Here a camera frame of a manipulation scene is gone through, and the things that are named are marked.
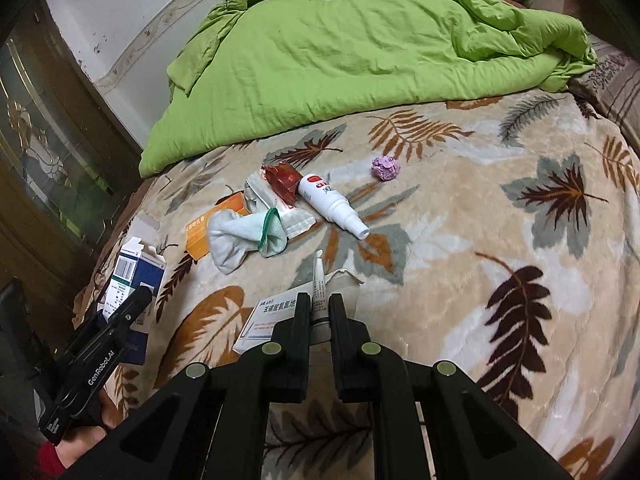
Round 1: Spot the green quilt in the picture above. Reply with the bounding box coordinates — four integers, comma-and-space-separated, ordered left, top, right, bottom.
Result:
139, 0, 597, 177

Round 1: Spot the white ointment tube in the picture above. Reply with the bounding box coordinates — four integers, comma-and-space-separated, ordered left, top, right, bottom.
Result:
310, 249, 331, 344

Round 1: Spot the leaf pattern bed blanket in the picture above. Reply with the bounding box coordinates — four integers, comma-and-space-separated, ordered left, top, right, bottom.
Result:
107, 90, 639, 479

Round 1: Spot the white barcode medicine box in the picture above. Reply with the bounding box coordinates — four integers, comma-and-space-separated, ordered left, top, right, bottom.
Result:
232, 269, 363, 354

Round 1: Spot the blue white carton box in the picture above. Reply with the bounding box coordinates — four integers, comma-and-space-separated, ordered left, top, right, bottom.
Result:
99, 236, 166, 366

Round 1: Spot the white cotton glove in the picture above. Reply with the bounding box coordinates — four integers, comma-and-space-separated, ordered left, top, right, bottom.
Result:
206, 208, 288, 275

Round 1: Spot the striped brown pillow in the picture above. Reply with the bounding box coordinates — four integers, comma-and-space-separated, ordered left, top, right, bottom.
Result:
568, 34, 640, 154

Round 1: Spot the purple crumpled paper ball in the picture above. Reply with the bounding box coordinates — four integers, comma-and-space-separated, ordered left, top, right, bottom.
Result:
371, 155, 400, 182

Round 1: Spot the white foil sachet wrapper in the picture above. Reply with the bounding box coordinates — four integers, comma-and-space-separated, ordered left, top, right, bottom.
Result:
244, 170, 316, 240

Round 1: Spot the left hand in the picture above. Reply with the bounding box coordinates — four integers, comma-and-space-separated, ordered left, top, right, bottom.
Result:
36, 389, 122, 479

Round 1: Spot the wooden glass door cabinet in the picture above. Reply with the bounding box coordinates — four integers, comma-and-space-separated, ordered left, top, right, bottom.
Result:
1, 0, 141, 350

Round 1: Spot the white spray bottle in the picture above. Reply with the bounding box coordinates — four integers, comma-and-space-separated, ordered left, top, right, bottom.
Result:
297, 174, 370, 240

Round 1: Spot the dark red snack wrapper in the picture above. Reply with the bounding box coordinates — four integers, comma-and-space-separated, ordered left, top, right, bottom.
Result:
262, 162, 302, 206

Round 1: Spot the orange medicine box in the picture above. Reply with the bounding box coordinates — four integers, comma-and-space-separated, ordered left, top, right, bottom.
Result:
184, 192, 252, 262

